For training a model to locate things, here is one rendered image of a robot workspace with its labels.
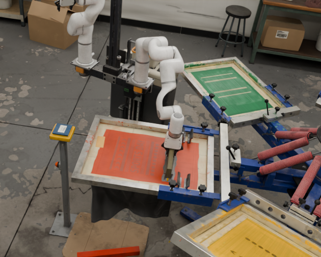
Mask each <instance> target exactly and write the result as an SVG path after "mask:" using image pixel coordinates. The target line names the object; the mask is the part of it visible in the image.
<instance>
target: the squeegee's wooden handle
mask: <svg viewBox="0 0 321 257"><path fill-rule="evenodd" d="M173 157H174V149H171V148H169V154H168V161H167V169H166V176H165V178H171V173H172V166H173Z"/></svg>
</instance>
